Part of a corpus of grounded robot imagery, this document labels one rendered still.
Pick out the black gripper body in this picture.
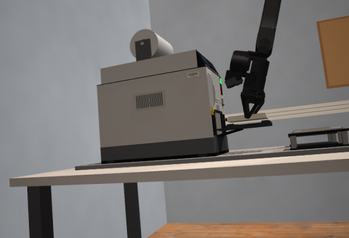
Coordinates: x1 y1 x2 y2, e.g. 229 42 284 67
241 74 266 101

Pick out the white cylinder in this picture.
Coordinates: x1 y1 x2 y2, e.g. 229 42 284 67
130 29 173 58

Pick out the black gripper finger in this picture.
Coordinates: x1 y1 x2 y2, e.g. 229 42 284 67
240 94 262 119
245 100 264 114

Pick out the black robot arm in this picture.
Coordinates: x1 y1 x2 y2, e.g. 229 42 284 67
225 0 281 89

